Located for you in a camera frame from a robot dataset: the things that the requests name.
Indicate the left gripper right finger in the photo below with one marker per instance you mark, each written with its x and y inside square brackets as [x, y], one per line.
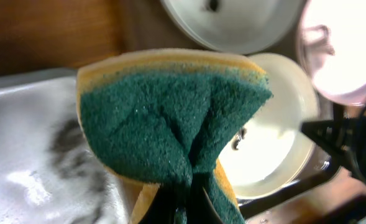
[200, 209]

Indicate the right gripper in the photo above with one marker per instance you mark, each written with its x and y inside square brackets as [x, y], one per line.
[329, 135]

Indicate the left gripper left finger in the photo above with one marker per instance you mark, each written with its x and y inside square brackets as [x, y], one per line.
[165, 208]

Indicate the cream white plate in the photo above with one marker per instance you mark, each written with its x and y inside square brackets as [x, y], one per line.
[273, 150]

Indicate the green and yellow sponge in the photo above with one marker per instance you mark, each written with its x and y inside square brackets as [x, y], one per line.
[162, 117]

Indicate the pink plate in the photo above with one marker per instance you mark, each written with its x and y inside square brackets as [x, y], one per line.
[331, 47]

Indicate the dark green soapy tray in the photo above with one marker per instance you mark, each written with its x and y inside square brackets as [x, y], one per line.
[47, 171]

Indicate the brown plastic tray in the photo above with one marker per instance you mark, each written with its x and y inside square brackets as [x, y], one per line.
[324, 191]

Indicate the pale green plate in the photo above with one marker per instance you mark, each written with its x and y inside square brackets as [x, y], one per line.
[234, 26]

